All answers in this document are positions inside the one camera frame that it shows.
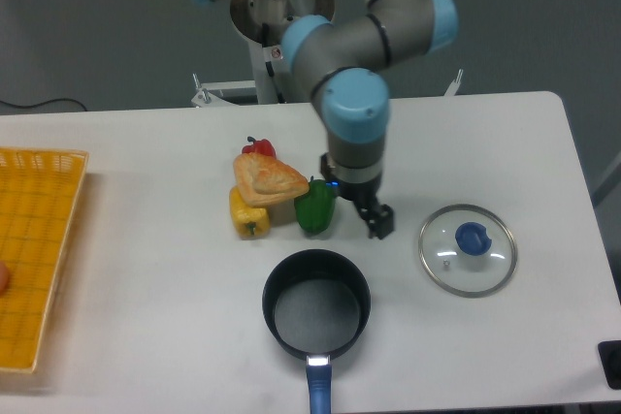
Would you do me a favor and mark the green bell pepper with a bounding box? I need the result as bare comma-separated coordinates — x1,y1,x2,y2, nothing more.
294,177,336,235

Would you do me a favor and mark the black device at table edge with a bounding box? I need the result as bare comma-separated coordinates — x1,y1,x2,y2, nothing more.
598,340,621,391

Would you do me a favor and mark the yellow bell pepper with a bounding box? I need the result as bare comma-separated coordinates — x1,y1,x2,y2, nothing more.
229,186,271,239

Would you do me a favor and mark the red bell pepper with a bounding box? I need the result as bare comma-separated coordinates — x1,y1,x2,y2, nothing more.
242,136,277,158

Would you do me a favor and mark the yellow woven basket tray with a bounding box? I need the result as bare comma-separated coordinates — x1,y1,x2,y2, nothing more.
1,147,89,373

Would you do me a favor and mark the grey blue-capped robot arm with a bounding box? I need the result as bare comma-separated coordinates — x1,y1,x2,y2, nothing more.
194,0,459,239

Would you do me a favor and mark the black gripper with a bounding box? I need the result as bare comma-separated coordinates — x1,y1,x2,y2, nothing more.
319,153,394,239

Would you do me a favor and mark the golden triangle puff pastry bread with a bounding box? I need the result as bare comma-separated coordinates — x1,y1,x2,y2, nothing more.
233,153,310,207

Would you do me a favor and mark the grey table leg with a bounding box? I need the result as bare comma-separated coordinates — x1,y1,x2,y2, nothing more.
590,151,621,208

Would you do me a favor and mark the glass pot lid blue knob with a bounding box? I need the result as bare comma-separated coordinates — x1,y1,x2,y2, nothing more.
418,204,518,299

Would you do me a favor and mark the black cable on floor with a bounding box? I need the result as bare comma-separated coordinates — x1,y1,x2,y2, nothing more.
0,97,89,111

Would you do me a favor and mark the dark saucepan with blue handle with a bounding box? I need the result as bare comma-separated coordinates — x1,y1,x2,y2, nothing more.
262,249,372,413

